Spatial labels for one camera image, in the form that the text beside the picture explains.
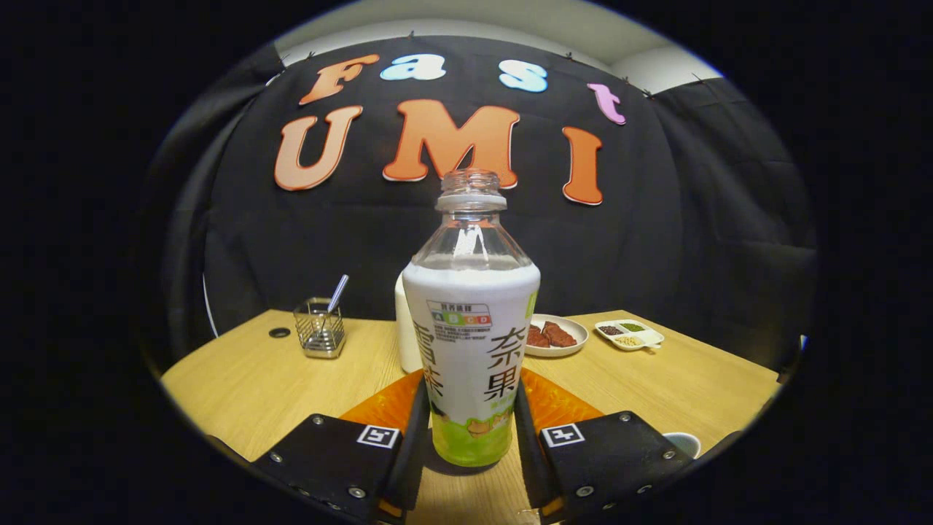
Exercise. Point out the black table grommet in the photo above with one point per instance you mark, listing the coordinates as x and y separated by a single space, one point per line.
279 332

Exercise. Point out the brown meat piece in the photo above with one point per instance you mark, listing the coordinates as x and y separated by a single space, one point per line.
560 334
536 337

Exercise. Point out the white toaster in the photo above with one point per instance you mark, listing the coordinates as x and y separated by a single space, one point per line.
407 335

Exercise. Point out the juice bottle with white label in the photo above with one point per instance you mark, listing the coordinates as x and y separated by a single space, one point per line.
470 328

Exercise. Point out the white divided dish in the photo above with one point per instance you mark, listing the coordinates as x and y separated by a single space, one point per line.
645 337

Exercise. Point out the black backdrop cloth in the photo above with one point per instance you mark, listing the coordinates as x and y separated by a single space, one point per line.
692 240

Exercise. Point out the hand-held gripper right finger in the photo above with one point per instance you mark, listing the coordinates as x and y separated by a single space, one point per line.
528 467

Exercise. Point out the white round plate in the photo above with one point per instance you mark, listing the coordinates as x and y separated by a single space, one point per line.
572 348

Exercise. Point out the wooden table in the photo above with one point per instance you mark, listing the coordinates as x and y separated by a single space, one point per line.
255 394

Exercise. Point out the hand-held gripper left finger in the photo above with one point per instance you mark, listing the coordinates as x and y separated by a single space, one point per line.
412 467

